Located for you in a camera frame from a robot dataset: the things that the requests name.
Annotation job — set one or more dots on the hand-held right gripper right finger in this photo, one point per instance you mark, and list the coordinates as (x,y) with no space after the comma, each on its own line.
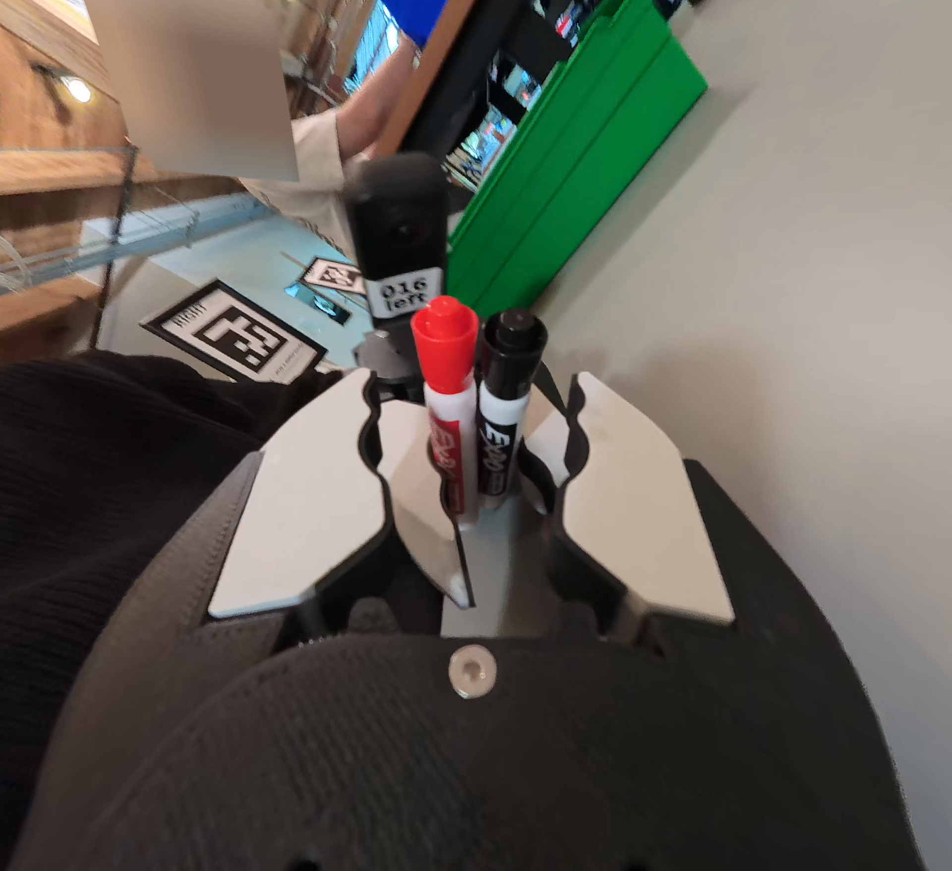
(639,514)

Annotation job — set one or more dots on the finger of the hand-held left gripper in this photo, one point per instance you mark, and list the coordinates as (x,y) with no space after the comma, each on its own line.
(547,454)
(416,484)

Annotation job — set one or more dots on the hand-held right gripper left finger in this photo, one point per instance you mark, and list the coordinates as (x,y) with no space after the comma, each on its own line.
(297,514)

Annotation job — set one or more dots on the black dry erase marker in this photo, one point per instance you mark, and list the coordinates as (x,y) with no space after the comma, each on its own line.
(512,358)

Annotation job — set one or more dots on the red dry erase marker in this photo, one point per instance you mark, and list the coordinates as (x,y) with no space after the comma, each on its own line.
(445,350)

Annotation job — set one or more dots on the small printed tag board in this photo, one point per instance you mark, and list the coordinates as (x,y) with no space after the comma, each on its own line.
(335,276)

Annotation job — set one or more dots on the large printed tag board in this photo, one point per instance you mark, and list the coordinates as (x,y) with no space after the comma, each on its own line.
(230,335)

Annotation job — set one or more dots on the brown edged table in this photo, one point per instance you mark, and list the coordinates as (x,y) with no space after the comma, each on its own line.
(476,31)

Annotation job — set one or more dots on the ceiling lamp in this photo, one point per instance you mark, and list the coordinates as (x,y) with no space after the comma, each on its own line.
(74,89)

